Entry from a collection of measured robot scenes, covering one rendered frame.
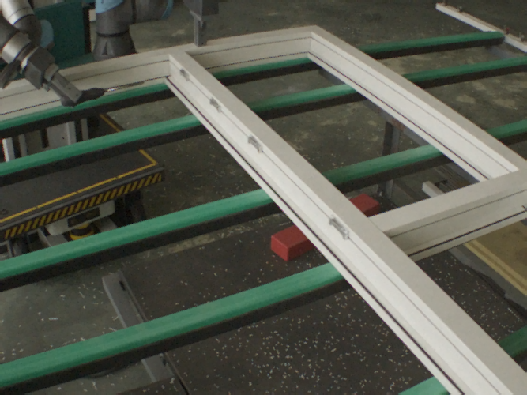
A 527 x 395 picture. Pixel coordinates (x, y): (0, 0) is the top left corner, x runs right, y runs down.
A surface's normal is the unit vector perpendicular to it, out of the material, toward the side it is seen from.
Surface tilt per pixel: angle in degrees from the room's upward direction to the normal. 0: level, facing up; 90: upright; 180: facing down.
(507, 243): 0
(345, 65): 90
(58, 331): 0
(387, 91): 90
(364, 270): 90
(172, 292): 0
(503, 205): 90
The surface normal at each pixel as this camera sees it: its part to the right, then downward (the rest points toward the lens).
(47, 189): 0.03, -0.82
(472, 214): 0.46, 0.51
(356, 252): -0.89, 0.24
